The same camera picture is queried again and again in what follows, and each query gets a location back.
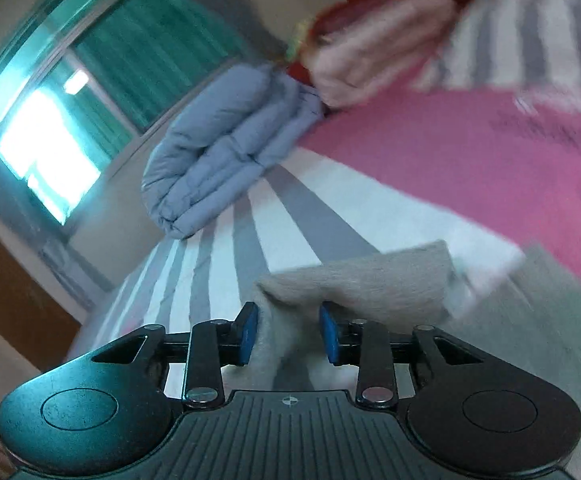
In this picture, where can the grey-green cloth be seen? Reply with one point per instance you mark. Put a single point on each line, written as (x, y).
(565, 320)

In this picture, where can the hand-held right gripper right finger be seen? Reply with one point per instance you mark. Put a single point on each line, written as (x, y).
(329, 334)

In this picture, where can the striped pink grey bed sheet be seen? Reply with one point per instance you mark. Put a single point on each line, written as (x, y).
(460, 160)

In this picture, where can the brown wooden door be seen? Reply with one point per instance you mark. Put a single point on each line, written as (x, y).
(15, 290)

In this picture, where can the window with green blinds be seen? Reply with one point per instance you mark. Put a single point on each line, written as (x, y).
(95, 85)

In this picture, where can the red cloth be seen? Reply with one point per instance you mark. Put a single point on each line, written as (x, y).
(323, 22)

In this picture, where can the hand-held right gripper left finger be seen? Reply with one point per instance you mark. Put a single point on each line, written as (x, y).
(248, 334)

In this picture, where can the folded pink blanket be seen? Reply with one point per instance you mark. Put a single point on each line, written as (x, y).
(380, 45)

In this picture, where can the folded blue-grey duvet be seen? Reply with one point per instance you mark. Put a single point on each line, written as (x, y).
(230, 150)

